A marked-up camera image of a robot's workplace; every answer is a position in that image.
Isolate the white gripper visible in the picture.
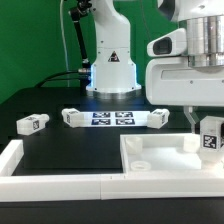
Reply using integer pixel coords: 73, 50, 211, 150
145, 28, 224, 134

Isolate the white thin cable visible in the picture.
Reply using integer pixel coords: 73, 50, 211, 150
59, 0, 71, 88

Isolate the white U-shaped fence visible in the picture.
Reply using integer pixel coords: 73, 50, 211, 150
0, 140, 224, 202

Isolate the white square table top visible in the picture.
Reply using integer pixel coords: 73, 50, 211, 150
120, 133, 224, 174

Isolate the black cable bundle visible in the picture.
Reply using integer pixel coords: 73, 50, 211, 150
34, 6, 92, 89

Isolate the white sheet with markers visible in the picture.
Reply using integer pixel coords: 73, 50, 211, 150
82, 111, 150, 127

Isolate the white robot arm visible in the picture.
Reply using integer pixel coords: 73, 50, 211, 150
69, 0, 224, 117

